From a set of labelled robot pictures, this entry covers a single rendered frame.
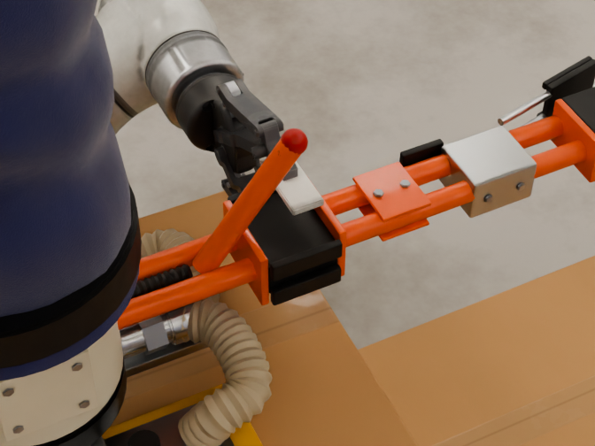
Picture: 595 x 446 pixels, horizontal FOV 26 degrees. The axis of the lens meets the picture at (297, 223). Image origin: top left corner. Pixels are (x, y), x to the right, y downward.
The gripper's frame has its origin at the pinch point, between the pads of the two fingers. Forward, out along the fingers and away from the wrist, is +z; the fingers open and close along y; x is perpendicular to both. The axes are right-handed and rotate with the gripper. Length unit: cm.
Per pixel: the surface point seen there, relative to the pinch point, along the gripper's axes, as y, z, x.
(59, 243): -19.8, 10.1, 23.4
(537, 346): 53, -11, -42
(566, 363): 53, -7, -44
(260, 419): 13.0, 8.7, 8.0
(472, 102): 108, -108, -98
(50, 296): -14.8, 10.0, 24.8
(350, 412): 13.0, 11.6, 0.3
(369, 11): 108, -148, -93
